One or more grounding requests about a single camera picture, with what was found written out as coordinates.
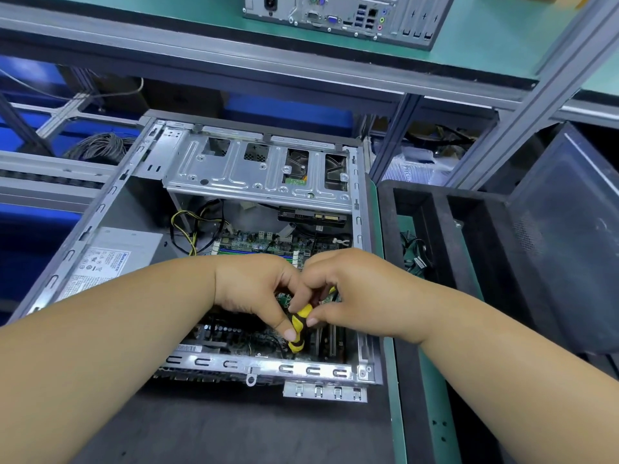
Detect person's left hand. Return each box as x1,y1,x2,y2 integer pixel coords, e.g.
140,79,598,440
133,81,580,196
208,254,315,342

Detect person's right hand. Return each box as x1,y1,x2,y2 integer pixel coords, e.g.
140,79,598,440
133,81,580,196
298,248,451,346

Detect green motherboard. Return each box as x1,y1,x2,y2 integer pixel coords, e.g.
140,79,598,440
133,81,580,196
174,222,354,368

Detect yellow handled screwdriver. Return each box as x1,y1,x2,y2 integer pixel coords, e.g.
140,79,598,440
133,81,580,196
287,285,338,356

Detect grey computer case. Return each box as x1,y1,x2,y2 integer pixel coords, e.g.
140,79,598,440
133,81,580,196
10,111,383,402

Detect grey side panel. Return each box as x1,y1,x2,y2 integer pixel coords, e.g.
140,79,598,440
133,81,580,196
507,122,619,354

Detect person's right forearm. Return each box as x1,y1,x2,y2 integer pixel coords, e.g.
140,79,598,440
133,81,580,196
420,295,619,464

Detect person's left forearm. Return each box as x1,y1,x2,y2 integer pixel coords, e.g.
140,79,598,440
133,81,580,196
0,260,224,464

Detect silver backed desktop computer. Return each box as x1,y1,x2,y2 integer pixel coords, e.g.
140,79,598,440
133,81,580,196
242,0,458,51

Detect empty black foam tray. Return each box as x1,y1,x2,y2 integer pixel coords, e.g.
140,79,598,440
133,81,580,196
377,180,619,464

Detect white plastic bags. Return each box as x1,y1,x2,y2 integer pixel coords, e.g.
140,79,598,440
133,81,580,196
372,144,470,186

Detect silver power supply unit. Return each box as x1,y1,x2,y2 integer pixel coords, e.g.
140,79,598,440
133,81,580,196
58,227,166,304

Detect green upper shelf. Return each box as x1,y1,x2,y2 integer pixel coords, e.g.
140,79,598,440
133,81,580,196
0,0,619,126

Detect small black cable bundle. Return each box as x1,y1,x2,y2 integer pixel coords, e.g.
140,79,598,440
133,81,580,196
401,237,433,278

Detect yellow and black wire bundle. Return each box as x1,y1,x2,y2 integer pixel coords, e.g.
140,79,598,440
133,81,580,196
171,209,226,257

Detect grey coiled cable bundle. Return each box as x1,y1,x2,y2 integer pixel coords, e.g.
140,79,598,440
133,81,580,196
63,132,137,165

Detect grey roller conveyor rail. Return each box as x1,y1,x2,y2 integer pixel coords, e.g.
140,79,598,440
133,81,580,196
0,150,127,213

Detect aluminium frame post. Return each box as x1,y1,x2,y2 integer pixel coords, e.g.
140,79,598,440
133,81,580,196
445,0,619,192

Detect dark metal frame leg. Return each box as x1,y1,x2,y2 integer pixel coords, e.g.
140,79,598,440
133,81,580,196
0,92,54,157

